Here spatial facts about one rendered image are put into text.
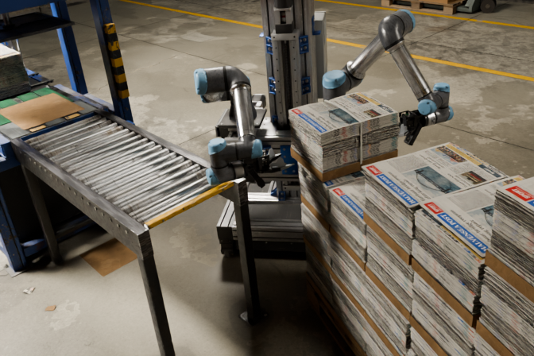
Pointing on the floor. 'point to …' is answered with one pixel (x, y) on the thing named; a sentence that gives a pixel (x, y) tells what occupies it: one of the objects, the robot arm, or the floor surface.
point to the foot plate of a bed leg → (254, 319)
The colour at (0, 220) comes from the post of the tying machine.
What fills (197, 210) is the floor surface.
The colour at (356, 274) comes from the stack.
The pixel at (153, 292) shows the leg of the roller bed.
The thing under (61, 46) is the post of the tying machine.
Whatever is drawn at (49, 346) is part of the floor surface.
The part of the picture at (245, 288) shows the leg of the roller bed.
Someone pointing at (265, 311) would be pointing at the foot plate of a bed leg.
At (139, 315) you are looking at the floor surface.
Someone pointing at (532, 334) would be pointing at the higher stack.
